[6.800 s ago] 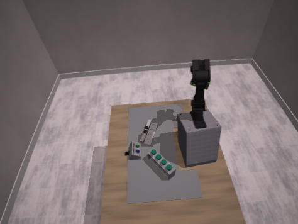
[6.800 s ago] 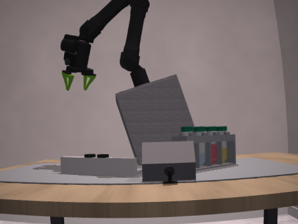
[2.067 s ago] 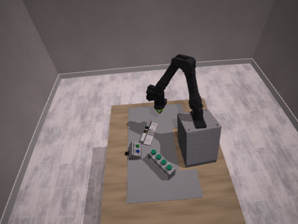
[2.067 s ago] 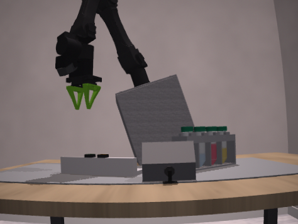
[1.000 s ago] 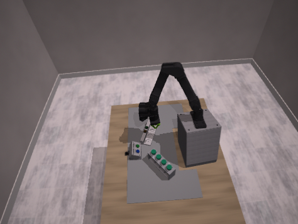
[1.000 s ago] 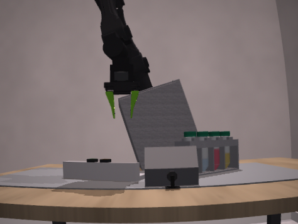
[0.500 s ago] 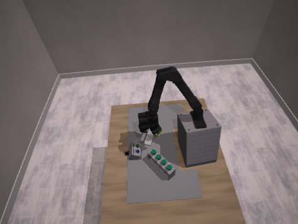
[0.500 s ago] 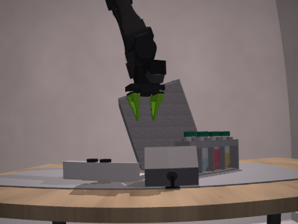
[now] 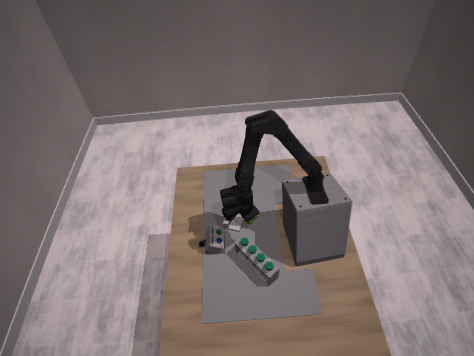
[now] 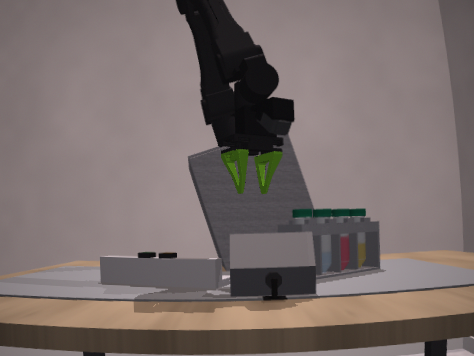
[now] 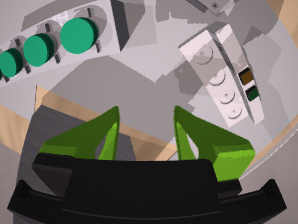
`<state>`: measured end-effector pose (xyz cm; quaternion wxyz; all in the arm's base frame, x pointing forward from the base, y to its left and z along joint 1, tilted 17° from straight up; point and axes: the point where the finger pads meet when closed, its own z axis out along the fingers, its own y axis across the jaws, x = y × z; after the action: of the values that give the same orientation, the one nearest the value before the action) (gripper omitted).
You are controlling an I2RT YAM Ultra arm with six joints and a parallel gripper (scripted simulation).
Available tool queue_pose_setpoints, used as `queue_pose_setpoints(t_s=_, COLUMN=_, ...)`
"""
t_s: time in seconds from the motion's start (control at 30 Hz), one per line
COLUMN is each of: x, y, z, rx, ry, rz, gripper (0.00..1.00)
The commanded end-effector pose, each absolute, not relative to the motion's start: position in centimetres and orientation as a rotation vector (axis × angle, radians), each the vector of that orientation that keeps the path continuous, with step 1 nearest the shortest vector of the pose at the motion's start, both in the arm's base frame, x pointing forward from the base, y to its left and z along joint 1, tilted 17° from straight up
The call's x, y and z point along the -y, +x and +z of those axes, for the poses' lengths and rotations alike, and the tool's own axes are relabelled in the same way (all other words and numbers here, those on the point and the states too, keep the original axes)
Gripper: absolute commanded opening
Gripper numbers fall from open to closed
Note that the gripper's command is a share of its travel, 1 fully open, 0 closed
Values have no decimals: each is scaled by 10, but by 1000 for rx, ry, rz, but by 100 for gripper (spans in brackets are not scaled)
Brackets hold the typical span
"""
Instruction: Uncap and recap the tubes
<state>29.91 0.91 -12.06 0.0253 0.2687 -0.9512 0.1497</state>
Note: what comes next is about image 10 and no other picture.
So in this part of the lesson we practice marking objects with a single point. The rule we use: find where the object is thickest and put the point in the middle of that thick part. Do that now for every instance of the grey flat mat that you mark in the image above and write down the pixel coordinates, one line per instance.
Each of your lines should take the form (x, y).
(83, 283)

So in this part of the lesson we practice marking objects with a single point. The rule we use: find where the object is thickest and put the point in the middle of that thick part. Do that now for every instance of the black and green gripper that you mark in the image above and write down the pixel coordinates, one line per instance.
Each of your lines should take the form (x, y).
(239, 145)

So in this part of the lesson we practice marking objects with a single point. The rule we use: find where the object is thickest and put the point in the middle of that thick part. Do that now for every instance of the green screw cap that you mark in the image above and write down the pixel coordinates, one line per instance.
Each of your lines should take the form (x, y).
(357, 212)
(322, 213)
(302, 213)
(340, 212)

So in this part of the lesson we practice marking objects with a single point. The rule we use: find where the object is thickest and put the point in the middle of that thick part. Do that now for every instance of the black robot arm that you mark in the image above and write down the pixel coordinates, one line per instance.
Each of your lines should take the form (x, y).
(226, 44)

